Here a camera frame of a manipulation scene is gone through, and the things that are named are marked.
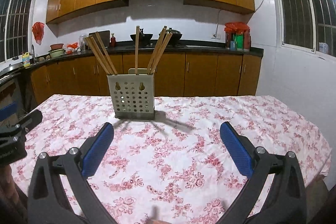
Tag brown lower kitchen cabinets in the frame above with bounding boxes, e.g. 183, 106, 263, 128
29, 52, 262, 103

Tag person's right hand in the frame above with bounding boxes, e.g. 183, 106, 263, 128
146, 206, 169, 224

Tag pink floral tablecloth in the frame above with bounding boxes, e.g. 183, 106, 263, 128
11, 95, 331, 223

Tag yellow detergent bottle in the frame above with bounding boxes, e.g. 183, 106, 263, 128
22, 52, 31, 68

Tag sink faucet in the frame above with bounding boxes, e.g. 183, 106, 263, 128
31, 44, 37, 64

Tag small red bag on counter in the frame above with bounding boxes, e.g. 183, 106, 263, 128
66, 42, 79, 54

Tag green bowl stack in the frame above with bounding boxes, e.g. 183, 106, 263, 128
49, 43, 65, 58

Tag black countertop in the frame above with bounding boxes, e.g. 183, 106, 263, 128
0, 39, 264, 77

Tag wooden chopstick on table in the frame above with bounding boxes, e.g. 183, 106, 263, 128
84, 36, 113, 75

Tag red bottle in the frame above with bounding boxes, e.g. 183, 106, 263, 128
110, 34, 116, 47

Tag green box on counter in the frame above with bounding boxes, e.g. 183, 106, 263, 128
235, 34, 244, 51

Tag dark cutting board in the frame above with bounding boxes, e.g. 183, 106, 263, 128
89, 30, 110, 48

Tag black wok with lid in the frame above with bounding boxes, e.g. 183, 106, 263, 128
138, 28, 153, 47

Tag red plastic bag on counter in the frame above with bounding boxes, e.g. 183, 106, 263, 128
224, 22, 251, 52

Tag black pot with lid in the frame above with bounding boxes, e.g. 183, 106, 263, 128
166, 28, 182, 47

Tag left window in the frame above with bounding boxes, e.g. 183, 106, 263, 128
0, 0, 32, 63

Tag window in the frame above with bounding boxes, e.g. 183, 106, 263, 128
277, 0, 335, 57
0, 0, 32, 63

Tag thick wooden chopstick right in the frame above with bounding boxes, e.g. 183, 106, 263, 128
147, 26, 167, 75

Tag right window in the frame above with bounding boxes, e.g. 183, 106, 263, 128
277, 0, 335, 57

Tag red bag hanging on wall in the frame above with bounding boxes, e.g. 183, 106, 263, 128
32, 22, 45, 46

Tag wall power cable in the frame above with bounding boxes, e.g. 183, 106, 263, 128
212, 0, 274, 39

